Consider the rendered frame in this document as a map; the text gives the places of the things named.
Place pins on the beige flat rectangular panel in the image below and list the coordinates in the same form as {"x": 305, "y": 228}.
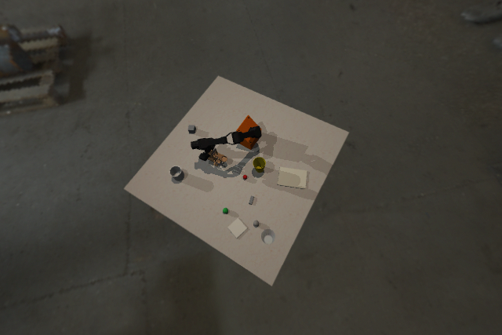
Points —
{"x": 295, "y": 178}

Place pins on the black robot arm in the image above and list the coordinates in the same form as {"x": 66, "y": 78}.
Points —
{"x": 204, "y": 143}

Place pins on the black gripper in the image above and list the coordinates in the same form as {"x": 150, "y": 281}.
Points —
{"x": 204, "y": 156}

